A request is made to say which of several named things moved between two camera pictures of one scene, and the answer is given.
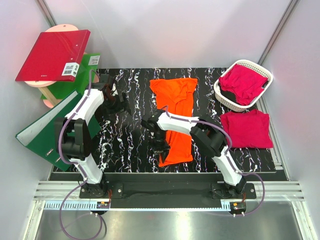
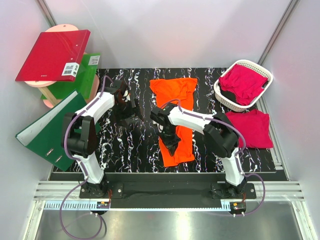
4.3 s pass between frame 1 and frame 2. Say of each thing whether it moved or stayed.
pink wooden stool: stayed
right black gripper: moved
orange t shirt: stayed
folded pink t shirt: stayed
